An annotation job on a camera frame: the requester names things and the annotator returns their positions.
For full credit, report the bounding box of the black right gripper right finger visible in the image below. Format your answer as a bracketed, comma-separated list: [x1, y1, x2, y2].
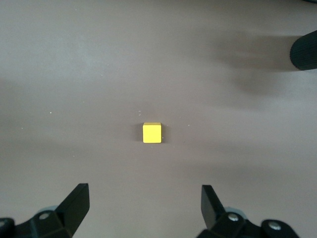
[198, 184, 300, 238]

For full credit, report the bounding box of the yellow cube block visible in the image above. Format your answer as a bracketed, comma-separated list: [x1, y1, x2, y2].
[142, 121, 162, 144]

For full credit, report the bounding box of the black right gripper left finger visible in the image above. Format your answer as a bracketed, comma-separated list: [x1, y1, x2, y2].
[0, 182, 90, 238]

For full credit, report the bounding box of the black ribbed cylinder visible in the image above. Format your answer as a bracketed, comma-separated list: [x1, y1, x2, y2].
[289, 29, 317, 72]

